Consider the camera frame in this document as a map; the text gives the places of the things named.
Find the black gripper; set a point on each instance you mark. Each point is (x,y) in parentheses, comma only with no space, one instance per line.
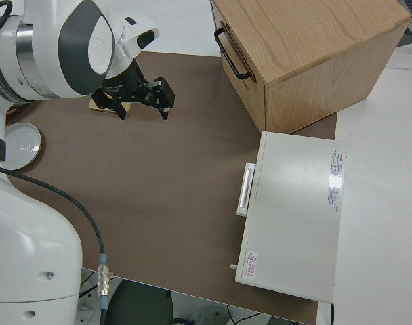
(124,83)

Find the gray plate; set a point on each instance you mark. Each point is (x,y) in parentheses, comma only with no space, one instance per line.
(21,145)

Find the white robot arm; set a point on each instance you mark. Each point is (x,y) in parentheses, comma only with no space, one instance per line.
(30,237)

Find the wooden mug stand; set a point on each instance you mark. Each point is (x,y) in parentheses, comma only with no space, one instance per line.
(128,108)

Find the brown table mat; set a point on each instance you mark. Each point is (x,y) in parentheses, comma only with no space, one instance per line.
(158,186)

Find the wooden drawer box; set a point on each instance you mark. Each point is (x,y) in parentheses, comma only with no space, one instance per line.
(311,50)

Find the white toaster oven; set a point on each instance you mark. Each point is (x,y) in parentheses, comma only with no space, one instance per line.
(294,216)

